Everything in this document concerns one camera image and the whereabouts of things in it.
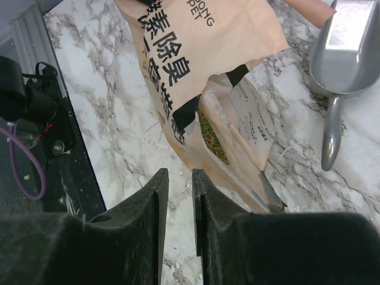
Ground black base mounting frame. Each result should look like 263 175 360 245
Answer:
1 56 106 221

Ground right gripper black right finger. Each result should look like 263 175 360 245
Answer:
192 169 379 284

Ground pink cat litter bag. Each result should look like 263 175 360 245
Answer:
112 0 338 214

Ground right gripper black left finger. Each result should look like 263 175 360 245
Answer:
1 169 169 284

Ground grey metal litter scoop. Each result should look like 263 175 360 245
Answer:
309 1 379 172

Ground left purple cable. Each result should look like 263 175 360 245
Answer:
0 127 48 200

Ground green litter pellets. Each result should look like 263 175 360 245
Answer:
198 109 229 164

